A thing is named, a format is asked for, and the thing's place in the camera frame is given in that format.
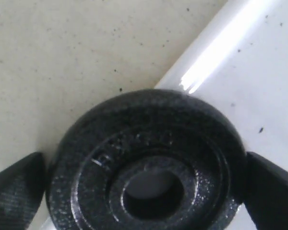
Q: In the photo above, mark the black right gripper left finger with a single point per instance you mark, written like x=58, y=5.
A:
x=22, y=187

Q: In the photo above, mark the white rectangular tray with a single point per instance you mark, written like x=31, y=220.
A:
x=239, y=65

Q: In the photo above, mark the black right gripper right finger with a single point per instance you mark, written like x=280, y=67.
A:
x=264, y=192

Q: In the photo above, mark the black weight plate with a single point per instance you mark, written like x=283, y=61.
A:
x=148, y=131

